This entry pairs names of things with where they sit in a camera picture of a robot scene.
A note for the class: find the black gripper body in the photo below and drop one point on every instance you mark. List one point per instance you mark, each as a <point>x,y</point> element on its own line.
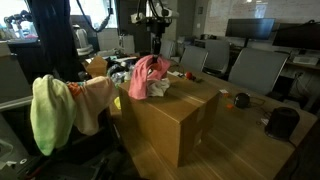
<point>158,26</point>

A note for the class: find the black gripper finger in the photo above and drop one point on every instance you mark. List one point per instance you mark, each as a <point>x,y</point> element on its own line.
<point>154,50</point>
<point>159,50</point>

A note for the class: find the pink cloth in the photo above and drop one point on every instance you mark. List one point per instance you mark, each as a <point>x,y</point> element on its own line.
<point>140,80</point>

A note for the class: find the cream shirt with orange print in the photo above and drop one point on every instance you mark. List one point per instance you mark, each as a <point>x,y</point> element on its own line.
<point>93,103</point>

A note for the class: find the light green towel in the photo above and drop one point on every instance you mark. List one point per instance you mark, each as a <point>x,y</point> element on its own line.
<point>50,113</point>

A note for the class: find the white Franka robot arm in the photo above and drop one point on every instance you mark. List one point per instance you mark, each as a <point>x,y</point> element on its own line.
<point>168,13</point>

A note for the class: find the black background robot arm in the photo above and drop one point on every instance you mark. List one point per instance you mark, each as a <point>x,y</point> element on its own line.
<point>16,18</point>

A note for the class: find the small open cardboard box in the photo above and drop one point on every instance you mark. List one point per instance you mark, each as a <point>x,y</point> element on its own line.
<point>96,66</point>

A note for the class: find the large brown cardboard box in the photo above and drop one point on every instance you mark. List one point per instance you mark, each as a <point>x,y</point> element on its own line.
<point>166,126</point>

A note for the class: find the red ball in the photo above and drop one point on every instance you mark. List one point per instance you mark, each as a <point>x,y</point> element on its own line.
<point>188,75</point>

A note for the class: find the clear plastic bag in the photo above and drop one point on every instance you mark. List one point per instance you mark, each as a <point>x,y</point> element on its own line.
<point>120,75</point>

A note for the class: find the yellow cloth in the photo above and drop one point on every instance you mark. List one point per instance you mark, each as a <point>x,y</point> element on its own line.
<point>117,103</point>

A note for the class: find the small white card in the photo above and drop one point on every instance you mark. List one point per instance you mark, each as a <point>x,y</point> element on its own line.
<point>224,91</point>

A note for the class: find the small orange object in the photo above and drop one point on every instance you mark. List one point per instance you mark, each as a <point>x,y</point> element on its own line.
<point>230,106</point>

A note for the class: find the black computer monitor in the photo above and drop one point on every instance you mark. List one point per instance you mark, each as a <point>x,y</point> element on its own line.
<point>296,36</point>
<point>250,28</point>

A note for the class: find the white keyboard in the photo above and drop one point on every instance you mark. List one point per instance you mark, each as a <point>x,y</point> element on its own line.
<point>305,60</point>

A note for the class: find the white wall whiteboard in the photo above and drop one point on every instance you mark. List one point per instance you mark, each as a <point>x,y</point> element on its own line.
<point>283,10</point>

